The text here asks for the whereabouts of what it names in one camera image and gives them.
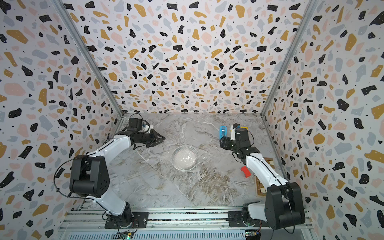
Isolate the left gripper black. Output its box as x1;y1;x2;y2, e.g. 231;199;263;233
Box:
136;129;166;148

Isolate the blue tape dispenser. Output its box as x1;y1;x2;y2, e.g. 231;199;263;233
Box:
219;126;228;140

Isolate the clear bubble wrap sheet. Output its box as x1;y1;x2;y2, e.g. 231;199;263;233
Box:
108;118;257;208

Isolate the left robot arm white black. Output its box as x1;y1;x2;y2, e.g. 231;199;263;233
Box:
70;118;166;228

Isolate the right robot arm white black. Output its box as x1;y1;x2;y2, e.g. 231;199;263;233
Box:
219;124;306;230

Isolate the small red object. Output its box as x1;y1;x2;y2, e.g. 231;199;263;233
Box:
241;166;252;178

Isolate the wooden checkerboard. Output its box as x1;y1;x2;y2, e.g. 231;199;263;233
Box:
254;157;276;198

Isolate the white vent grille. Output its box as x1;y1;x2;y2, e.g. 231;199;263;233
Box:
61;230;246;240

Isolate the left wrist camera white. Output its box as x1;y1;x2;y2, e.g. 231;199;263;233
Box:
141;124;154;134

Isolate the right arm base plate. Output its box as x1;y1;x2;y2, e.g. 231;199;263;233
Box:
227;211;269;228

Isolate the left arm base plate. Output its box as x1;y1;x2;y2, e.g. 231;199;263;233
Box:
105;212;149;230

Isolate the aluminium rail frame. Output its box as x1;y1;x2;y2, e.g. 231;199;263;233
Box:
58;207;317;240

